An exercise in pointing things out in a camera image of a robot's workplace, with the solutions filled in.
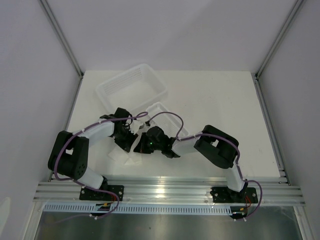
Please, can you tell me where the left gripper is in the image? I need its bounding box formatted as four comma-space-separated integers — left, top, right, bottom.
113, 125, 138, 152

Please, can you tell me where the white paper napkin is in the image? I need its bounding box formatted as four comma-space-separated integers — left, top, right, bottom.
108, 145, 142, 166

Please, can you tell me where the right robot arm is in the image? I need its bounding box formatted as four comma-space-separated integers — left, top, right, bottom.
133, 125, 247, 202

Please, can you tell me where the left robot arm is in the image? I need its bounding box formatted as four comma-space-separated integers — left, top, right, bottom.
47, 107, 144, 200

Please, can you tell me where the small white plastic tray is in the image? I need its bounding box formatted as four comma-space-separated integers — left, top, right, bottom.
145, 102, 182, 137

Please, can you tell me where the large white plastic basket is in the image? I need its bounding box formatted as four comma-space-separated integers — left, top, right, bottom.
95, 63, 168, 114

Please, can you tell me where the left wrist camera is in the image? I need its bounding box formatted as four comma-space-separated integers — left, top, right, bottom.
130, 120, 145, 134

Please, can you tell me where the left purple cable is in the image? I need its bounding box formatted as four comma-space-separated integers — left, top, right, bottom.
53, 111, 149, 221

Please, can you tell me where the purple cable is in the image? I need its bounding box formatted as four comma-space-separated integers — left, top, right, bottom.
53, 111, 149, 221
144, 112, 263, 218

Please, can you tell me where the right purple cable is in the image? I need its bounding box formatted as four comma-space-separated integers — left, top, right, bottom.
144, 112, 263, 218

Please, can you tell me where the aluminium mounting rail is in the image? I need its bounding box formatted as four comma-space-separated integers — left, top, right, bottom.
33, 175, 306, 207

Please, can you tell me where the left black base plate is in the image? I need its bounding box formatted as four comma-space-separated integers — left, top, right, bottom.
79, 185, 125, 202

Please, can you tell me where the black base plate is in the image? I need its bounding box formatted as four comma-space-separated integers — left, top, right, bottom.
79, 185, 125, 202
210, 186, 259, 204

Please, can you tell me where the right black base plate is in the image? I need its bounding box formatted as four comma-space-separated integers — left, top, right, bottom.
210, 186, 259, 204

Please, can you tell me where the white slotted cable duct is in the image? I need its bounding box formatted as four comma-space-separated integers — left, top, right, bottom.
43, 202, 232, 216

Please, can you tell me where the left aluminium frame post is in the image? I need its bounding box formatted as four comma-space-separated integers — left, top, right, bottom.
37, 0, 84, 79

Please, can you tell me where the aluminium frame post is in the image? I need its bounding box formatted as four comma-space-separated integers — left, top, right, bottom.
37, 0, 84, 79
254, 0, 307, 80

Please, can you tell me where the right aluminium frame post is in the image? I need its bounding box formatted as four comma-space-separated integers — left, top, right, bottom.
254, 0, 307, 80

